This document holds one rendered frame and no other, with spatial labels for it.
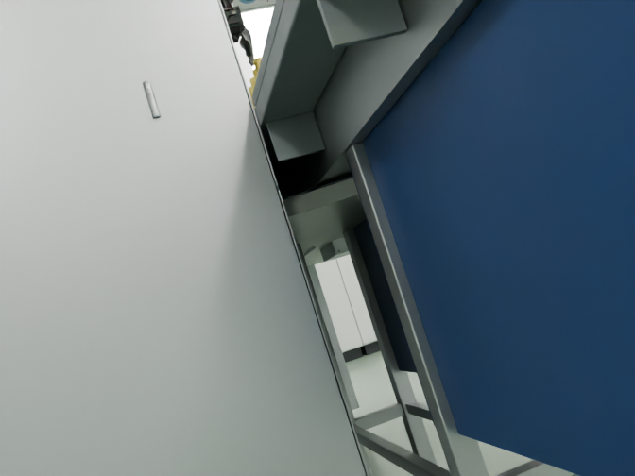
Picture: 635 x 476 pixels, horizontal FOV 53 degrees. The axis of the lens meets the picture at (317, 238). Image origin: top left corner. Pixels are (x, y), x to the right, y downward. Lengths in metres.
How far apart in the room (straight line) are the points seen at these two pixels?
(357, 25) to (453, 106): 0.12
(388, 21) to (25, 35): 0.61
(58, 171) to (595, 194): 0.75
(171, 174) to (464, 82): 0.52
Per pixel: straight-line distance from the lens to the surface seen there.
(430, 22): 0.62
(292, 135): 1.01
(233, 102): 1.03
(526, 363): 0.67
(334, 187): 1.11
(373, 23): 0.65
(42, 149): 1.02
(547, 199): 0.55
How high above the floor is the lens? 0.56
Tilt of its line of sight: 6 degrees up
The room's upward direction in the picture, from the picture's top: 18 degrees counter-clockwise
